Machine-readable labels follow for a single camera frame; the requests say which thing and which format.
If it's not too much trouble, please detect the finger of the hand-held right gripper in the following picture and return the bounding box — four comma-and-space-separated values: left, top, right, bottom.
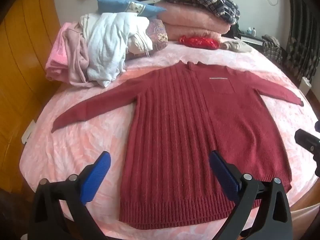
294, 129, 320, 153

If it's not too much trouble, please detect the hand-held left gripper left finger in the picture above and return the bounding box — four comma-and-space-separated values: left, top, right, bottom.
29, 151, 112, 240

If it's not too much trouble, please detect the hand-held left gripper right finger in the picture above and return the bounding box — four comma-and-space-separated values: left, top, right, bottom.
209, 150, 293, 240

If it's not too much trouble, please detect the dark red knit sweater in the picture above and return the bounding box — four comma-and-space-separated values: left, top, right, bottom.
51, 61, 304, 230

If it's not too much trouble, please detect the pink leaf-pattern bed blanket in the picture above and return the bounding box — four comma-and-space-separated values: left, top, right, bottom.
21, 36, 319, 240

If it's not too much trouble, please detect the white box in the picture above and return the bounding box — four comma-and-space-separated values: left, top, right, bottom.
299, 76, 312, 95

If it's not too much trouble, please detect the grey plaid shirt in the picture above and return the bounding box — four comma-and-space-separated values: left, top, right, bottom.
261, 35, 283, 64

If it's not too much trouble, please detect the dark patterned curtain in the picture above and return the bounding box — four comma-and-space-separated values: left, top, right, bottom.
282, 0, 320, 85

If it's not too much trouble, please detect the dark nightstand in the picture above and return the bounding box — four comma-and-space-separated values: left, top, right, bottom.
237, 29, 268, 47

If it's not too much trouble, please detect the beige garment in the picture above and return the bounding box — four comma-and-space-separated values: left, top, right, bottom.
220, 39, 253, 53

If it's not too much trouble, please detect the mauve garment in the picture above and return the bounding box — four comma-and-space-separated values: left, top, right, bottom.
62, 29, 95, 88

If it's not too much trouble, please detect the pink cloth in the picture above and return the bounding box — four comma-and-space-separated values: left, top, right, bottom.
45, 22, 75, 82

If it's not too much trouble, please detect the white striped garment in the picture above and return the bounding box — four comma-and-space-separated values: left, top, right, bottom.
81, 12, 150, 88

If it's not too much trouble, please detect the red sequined pouch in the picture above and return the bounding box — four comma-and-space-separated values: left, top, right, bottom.
178, 35, 220, 49

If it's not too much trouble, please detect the cream garment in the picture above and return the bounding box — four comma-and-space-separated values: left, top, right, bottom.
126, 32, 153, 55

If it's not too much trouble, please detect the purple patterned pillow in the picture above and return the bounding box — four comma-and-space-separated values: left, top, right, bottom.
146, 19, 169, 52

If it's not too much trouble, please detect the wooden wardrobe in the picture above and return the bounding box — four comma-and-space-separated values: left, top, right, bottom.
0, 0, 62, 198

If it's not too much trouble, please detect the folded pink fleece blanket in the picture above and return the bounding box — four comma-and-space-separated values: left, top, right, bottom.
156, 1, 232, 42

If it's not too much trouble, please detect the blue pillow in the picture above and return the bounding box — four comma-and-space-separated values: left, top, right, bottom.
96, 0, 167, 19

